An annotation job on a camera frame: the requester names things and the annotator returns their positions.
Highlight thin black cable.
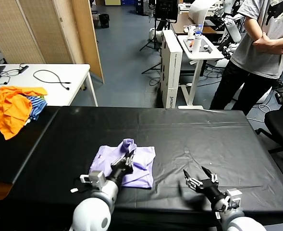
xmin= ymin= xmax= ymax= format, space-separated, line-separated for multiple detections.
xmin=0 ymin=68 xmax=21 ymax=88

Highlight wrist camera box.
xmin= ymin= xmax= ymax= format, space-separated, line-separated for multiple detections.
xmin=224 ymin=188 xmax=243 ymax=212
xmin=80 ymin=170 xmax=107 ymax=191

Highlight orange garment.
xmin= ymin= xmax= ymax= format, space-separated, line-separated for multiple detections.
xmin=0 ymin=86 xmax=48 ymax=141

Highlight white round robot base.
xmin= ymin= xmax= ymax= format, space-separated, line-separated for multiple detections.
xmin=148 ymin=27 xmax=164 ymax=41

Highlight black trash bin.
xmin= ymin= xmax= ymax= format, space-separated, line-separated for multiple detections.
xmin=98 ymin=13 xmax=110 ymax=29

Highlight white humanoid robot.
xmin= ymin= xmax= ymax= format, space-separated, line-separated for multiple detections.
xmin=213 ymin=0 xmax=246 ymax=68

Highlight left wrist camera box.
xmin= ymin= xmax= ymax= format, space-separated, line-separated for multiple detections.
xmin=80 ymin=170 xmax=107 ymax=191

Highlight black tray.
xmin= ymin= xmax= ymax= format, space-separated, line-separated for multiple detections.
xmin=183 ymin=38 xmax=213 ymax=54

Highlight wooden folding screen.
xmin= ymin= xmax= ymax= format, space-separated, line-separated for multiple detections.
xmin=0 ymin=0 xmax=105 ymax=84

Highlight thick black cable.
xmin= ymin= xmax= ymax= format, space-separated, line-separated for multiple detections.
xmin=32 ymin=69 xmax=72 ymax=91

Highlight black monitor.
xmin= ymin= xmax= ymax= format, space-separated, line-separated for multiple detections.
xmin=154 ymin=0 xmax=180 ymax=24

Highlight white rolling side table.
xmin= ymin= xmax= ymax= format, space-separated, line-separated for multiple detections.
xmin=177 ymin=35 xmax=225 ymax=110

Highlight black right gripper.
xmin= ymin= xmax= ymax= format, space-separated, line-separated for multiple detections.
xmin=183 ymin=166 xmax=228 ymax=205

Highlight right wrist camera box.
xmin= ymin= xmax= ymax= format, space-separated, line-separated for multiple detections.
xmin=224 ymin=188 xmax=243 ymax=212

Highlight tall white cardboard box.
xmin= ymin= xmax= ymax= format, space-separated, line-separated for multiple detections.
xmin=160 ymin=29 xmax=183 ymax=109

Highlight lavender t-shirt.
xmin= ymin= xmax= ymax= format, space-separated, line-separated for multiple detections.
xmin=89 ymin=138 xmax=156 ymax=189

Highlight white tumbler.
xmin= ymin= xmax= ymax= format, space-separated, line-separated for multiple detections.
xmin=191 ymin=35 xmax=202 ymax=55

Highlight white curved sheet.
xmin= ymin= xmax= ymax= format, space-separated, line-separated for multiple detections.
xmin=188 ymin=0 xmax=216 ymax=24

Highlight blue striped garment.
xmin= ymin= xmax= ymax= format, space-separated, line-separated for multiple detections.
xmin=25 ymin=95 xmax=48 ymax=121

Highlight white cup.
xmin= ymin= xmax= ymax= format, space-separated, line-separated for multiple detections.
xmin=186 ymin=25 xmax=196 ymax=39

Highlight brown desk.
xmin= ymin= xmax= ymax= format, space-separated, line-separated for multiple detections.
xmin=171 ymin=12 xmax=226 ymax=36

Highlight black office chair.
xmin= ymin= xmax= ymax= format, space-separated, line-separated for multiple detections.
xmin=254 ymin=88 xmax=283 ymax=186

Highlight black plastic table cover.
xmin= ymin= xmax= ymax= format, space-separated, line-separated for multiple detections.
xmin=1 ymin=105 xmax=283 ymax=228

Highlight bare person forearm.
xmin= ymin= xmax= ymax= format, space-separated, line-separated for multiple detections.
xmin=251 ymin=32 xmax=283 ymax=55

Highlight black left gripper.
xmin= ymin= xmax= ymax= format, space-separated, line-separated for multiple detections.
xmin=106 ymin=151 xmax=136 ymax=186

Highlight person in grey t-shirt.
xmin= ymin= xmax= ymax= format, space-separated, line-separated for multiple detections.
xmin=209 ymin=0 xmax=283 ymax=116

